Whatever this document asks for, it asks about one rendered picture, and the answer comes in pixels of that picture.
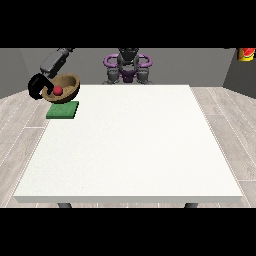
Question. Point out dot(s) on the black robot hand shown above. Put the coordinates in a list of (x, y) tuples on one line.
[(36, 86)]

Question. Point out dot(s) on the brown wooden bowl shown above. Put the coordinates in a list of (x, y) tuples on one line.
[(68, 86)]

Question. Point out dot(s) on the small red ball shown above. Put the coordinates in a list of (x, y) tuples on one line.
[(58, 90)]

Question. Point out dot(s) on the green square pad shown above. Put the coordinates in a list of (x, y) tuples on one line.
[(62, 110)]

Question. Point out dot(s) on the grey robot trunk purple rings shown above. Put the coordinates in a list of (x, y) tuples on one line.
[(127, 69)]

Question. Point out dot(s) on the dark table leg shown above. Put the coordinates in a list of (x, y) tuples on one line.
[(191, 205), (64, 205)]

